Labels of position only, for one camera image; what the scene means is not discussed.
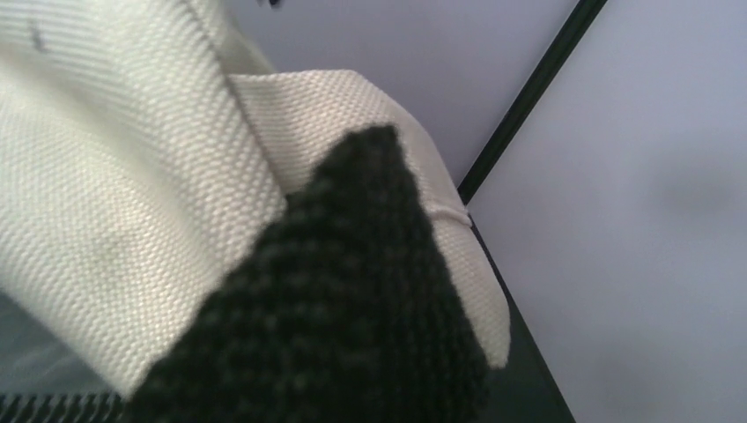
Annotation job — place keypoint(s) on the beige canvas backpack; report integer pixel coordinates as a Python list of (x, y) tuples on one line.
[(223, 243)]

